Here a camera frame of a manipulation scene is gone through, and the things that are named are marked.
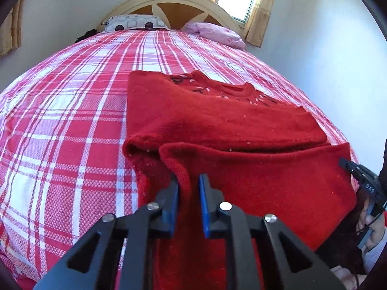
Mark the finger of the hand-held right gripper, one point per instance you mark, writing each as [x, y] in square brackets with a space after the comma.
[350, 166]

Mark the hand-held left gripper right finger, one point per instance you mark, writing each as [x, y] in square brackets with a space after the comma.
[205, 207]

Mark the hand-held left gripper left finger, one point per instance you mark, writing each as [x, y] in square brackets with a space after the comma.
[170, 207]

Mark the red knitted sweater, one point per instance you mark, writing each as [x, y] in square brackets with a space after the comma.
[242, 145]

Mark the person's right hand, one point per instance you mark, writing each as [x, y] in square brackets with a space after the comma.
[378, 228]

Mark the red plaid bed sheet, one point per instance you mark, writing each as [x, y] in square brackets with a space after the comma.
[66, 120]

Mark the pink pillow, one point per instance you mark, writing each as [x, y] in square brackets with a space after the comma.
[217, 33]

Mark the grey patterned pillow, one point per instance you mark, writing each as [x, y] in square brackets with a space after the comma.
[133, 22]

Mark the black cloth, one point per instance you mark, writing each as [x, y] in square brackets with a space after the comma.
[86, 35]

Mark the cream wooden headboard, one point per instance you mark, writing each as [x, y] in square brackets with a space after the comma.
[178, 9]

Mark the yellow side curtain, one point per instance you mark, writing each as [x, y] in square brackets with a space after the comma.
[12, 27]

